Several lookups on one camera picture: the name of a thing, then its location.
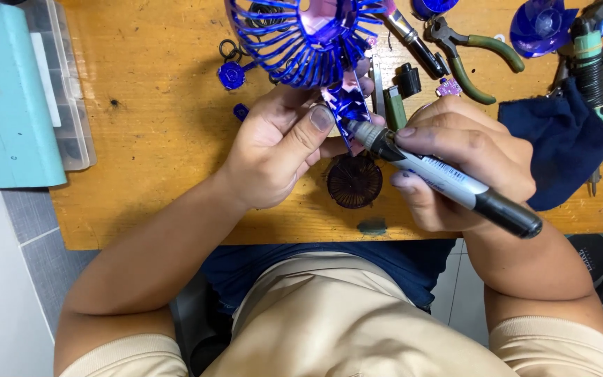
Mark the person's right hand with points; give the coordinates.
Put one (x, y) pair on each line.
(479, 157)

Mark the person's left hand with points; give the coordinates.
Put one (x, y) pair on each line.
(275, 152)

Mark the black and white marker pen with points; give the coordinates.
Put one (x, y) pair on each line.
(453, 180)

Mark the blue handheld fan with cage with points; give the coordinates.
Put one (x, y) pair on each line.
(306, 42)

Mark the small blue plastic piece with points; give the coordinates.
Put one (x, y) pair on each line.
(240, 111)

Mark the purple circuit board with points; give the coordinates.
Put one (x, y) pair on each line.
(449, 87)

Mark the dark blue cloth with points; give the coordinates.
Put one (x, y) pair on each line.
(558, 141)

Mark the dark round fan grille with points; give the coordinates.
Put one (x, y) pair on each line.
(355, 182)

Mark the small blue round cap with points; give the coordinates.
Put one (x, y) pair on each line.
(231, 76)

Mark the small black motor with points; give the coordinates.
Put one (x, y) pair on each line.
(409, 81)

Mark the metal tweezers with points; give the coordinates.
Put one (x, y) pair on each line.
(377, 86)

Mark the blue fan blade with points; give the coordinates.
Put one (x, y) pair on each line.
(539, 26)

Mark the blue round plastic part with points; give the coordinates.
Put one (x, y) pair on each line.
(432, 6)

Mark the beige shirt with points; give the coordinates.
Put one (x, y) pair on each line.
(343, 324)

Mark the clear plastic organizer box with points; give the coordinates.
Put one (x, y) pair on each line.
(71, 94)

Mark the teal box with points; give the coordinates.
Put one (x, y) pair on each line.
(8, 99)

